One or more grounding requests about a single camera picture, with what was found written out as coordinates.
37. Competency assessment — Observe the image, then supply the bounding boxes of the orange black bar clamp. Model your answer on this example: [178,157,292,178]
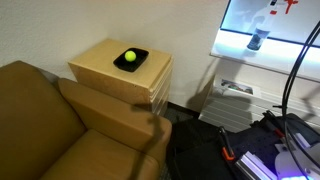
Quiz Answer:
[217,126,236,162]
[262,110,287,138]

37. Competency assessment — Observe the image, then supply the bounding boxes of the white spray bottle red trigger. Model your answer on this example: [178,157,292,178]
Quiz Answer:
[246,0,300,52]

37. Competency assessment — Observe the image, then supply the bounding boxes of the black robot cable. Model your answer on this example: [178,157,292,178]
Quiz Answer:
[281,19,320,180]

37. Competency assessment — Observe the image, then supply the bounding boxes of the white wall heater unit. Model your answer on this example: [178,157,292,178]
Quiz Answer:
[198,74,320,134]

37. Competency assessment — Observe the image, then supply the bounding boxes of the brown leather sofa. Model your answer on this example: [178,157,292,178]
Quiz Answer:
[0,59,173,180]

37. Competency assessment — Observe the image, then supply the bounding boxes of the printed label sheet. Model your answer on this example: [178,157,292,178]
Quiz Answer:
[212,76,262,99]

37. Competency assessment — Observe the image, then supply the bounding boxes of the white windowsill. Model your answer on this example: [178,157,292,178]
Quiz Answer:
[209,28,320,84]

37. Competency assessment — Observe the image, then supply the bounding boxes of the white window blind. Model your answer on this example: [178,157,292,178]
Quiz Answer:
[220,0,320,48]

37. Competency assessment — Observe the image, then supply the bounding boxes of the yellow-green tennis ball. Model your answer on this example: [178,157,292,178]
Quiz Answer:
[124,49,138,63]

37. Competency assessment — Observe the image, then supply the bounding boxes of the black plastic tray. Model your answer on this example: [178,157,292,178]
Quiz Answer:
[112,47,150,73]

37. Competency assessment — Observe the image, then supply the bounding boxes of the light wooden nightstand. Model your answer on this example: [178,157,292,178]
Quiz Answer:
[67,38,175,116]

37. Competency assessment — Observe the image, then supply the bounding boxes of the black perforated robot table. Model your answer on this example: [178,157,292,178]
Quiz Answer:
[165,112,320,180]

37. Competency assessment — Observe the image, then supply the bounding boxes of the aluminium profile rail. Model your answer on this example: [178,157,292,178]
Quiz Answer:
[292,132,312,150]
[234,150,278,180]

